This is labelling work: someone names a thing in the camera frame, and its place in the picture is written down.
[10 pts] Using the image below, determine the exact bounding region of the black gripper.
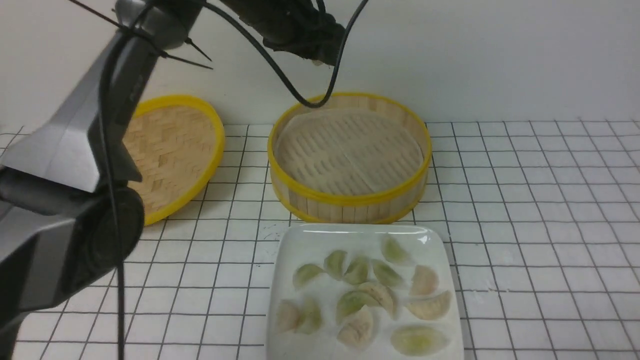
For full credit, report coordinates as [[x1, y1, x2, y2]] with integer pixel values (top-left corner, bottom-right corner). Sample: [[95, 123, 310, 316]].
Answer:
[[222, 0, 345, 66]]

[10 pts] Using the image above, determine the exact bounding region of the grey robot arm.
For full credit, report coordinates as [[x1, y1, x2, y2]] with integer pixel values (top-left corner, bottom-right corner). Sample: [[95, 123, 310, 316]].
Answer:
[[1, 0, 351, 360]]

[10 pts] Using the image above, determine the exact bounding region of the white square plate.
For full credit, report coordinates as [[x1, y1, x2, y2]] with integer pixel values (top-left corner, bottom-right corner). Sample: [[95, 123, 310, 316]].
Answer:
[[266, 224, 465, 360]]

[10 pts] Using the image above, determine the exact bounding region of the white mesh steamer liner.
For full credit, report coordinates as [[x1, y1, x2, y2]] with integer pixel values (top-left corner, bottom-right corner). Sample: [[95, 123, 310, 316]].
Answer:
[[274, 108, 425, 197]]

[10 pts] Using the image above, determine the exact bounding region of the yellow-rimmed bamboo steamer basket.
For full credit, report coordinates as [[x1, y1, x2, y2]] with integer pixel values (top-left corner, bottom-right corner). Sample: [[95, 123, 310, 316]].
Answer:
[[267, 92, 433, 224]]

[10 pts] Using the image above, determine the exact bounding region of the yellow-rimmed bamboo steamer lid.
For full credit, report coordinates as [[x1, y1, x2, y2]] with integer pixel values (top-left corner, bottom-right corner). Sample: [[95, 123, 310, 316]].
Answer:
[[123, 95, 226, 226]]

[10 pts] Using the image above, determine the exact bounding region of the beige dumpling centre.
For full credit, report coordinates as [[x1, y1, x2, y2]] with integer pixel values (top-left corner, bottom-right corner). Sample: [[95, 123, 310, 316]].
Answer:
[[356, 281, 398, 321]]

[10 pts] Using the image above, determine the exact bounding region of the beige dumpling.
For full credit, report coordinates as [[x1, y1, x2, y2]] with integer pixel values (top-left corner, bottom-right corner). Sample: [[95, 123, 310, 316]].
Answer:
[[405, 291, 453, 321], [356, 281, 398, 321]]

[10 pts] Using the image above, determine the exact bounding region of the beige dumpling right lower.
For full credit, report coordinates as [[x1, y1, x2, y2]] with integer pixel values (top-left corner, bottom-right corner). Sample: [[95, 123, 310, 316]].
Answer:
[[405, 291, 453, 321]]

